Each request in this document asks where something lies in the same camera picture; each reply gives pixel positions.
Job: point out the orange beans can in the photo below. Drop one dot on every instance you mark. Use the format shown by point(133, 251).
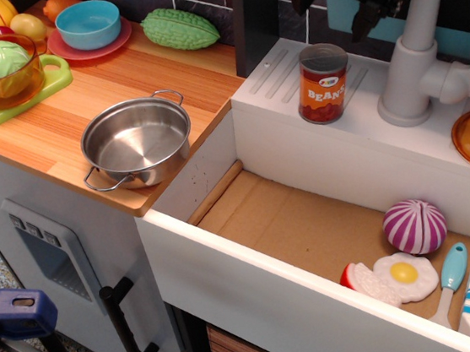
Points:
point(323, 74)

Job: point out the stainless steel pot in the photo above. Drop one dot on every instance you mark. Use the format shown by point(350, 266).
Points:
point(138, 143)

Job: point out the amber transparent pot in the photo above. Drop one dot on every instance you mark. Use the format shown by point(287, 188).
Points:
point(37, 76)

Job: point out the grey toy faucet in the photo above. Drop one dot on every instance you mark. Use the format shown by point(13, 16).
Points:
point(415, 75)

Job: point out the green bitter melon toy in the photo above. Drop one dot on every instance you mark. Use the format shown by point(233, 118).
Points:
point(179, 29)

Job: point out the cardboard sheet in sink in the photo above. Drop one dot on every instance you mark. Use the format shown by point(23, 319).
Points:
point(319, 235)

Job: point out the purple striped onion toy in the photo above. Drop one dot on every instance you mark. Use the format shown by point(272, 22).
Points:
point(415, 226)

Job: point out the blue plastic bowl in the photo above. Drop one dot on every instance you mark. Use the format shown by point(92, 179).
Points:
point(89, 25)

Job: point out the red white food slice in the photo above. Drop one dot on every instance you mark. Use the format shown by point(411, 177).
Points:
point(356, 276)

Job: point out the pink plastic plate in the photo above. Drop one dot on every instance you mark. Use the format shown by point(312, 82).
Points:
point(58, 47)

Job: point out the orange toy vegetable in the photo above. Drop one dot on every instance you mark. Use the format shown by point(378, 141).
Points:
point(53, 8)

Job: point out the fried egg toy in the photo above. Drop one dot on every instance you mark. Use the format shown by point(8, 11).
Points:
point(413, 278)

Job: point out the yellow potato toy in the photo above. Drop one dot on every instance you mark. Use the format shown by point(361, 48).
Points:
point(28, 25)

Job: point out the white toy sink unit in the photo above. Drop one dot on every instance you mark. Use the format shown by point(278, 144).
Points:
point(358, 159)

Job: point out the wooden counter cabinet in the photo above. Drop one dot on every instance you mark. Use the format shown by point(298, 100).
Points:
point(42, 168)

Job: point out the grey dishwasher panel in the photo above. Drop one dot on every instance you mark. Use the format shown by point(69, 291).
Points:
point(62, 268)

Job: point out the blue clamp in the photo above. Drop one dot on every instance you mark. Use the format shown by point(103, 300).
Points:
point(26, 314)

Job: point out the black vertical post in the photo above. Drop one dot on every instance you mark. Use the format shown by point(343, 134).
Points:
point(255, 30)

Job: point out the blue handled spatula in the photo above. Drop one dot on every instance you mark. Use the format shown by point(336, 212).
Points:
point(452, 274)

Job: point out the black cabinet handle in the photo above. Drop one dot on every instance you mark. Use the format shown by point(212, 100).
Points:
point(112, 297)

